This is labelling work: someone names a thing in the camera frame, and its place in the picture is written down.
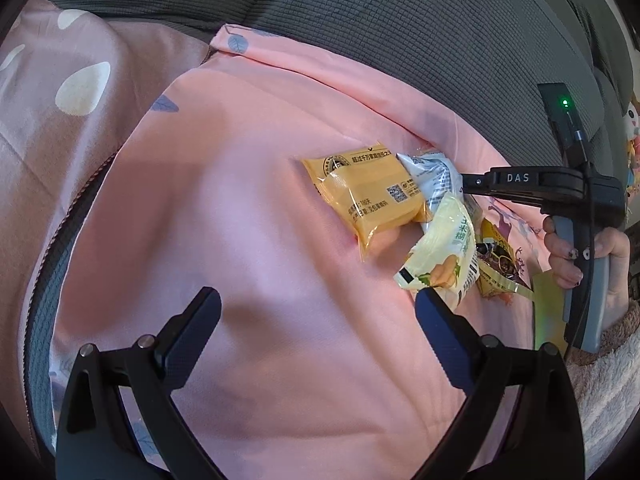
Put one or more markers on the pink pillow with white drops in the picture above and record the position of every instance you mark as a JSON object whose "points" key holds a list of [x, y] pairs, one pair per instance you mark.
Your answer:
{"points": [[75, 160]]}

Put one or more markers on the orange snack packet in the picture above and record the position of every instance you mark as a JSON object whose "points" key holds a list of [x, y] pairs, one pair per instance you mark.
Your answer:
{"points": [[360, 195]]}

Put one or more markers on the pale yellow snack packet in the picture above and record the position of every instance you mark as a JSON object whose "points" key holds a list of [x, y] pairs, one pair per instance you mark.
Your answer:
{"points": [[445, 245]]}

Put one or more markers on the person's right hand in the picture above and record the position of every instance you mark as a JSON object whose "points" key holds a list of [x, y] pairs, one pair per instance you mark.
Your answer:
{"points": [[562, 260]]}

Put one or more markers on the silver snack packet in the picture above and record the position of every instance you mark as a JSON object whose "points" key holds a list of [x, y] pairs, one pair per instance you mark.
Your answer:
{"points": [[430, 175]]}

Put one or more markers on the colourful plush toy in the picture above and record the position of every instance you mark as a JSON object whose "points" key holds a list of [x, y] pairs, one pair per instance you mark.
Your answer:
{"points": [[634, 125]]}

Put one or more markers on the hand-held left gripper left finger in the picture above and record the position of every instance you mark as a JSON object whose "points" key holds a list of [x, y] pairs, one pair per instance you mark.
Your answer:
{"points": [[200, 320]]}

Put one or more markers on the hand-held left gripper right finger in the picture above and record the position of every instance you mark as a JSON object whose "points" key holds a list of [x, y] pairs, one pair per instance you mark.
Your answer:
{"points": [[440, 330]]}

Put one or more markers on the pink deer-print blanket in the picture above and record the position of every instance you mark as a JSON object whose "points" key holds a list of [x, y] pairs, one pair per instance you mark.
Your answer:
{"points": [[250, 235]]}

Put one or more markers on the grey sofa cushion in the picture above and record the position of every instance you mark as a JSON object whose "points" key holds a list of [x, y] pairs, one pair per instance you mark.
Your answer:
{"points": [[375, 20]]}

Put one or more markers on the shiny green-gold card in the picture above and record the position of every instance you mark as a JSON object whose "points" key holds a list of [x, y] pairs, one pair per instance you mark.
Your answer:
{"points": [[547, 310]]}

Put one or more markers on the person's right forearm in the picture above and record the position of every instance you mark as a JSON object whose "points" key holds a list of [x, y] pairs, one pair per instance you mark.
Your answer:
{"points": [[610, 390]]}

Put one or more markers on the dark yellow brown-print snack packet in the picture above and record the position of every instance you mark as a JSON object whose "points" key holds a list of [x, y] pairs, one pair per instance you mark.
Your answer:
{"points": [[497, 260]]}

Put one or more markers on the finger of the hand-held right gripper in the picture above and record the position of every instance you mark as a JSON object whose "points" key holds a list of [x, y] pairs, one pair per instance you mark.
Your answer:
{"points": [[515, 182]]}

